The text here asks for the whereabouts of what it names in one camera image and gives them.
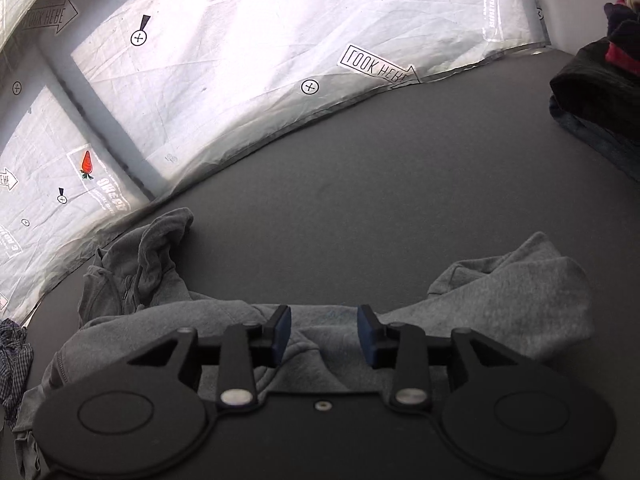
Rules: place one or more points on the folded black garment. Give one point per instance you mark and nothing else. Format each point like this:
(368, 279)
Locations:
(590, 85)

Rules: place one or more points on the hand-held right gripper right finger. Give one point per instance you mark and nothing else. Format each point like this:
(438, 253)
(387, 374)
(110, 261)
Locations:
(367, 335)

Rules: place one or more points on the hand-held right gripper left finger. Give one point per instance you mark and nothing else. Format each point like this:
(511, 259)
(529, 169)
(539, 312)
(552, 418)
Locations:
(282, 332)

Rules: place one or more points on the grey zip hoodie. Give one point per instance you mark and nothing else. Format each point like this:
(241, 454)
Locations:
(525, 300)

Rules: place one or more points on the blue checked shirt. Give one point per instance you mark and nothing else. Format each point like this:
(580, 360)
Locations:
(12, 360)

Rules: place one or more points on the folded red cloth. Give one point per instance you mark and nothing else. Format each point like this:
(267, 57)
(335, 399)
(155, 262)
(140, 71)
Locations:
(622, 55)

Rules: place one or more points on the white printed window curtain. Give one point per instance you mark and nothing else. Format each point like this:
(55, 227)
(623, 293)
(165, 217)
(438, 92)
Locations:
(225, 110)

